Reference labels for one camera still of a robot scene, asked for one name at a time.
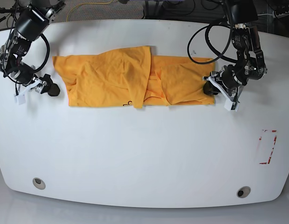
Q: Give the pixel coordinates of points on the right grey table grommet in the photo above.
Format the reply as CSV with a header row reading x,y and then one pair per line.
x,y
243,192

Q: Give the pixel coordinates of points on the white power strip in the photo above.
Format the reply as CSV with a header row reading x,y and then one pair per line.
x,y
281,12

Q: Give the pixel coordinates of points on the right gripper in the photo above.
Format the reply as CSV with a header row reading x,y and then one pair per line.
x,y
28,77

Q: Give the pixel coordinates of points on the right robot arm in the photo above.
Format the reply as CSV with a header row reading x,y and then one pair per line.
x,y
29,23

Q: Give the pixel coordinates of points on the grey table grommet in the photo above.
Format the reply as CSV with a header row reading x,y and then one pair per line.
x,y
243,192
39,183

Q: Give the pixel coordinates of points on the black tripod stand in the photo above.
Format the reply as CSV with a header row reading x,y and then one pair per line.
x,y
7,14

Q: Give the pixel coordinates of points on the orange T-shirt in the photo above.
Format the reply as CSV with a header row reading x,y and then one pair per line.
x,y
133,76

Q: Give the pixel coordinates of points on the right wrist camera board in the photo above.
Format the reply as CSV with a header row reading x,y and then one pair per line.
x,y
19,99

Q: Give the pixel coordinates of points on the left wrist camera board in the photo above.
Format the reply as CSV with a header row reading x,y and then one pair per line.
x,y
231,106

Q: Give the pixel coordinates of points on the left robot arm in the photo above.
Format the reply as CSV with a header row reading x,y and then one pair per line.
x,y
249,64

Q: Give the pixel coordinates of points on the left grey table grommet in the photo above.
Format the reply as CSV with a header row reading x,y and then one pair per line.
x,y
39,183

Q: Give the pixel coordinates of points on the red tape rectangle marking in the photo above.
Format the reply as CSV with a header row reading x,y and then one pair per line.
x,y
265,147

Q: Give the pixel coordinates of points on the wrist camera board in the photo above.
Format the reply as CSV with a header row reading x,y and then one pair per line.
x,y
19,99
231,106

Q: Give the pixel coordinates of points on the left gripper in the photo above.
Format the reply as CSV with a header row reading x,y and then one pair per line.
x,y
228,81

